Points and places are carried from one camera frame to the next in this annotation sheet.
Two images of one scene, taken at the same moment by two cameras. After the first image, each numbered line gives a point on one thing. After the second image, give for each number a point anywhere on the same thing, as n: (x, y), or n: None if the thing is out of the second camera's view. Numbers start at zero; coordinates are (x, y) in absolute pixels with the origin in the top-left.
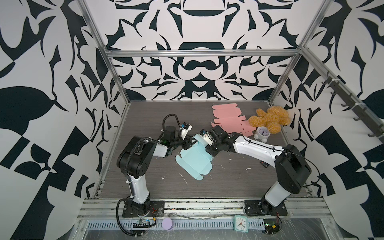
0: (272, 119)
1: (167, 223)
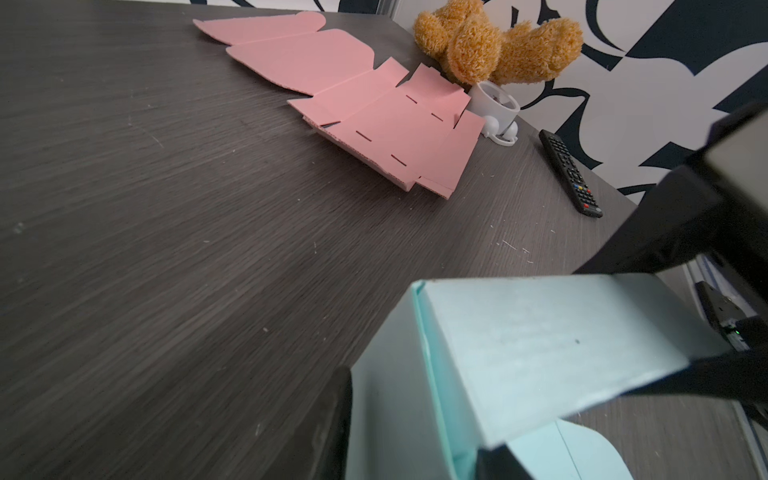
0: (480, 50)
1: None
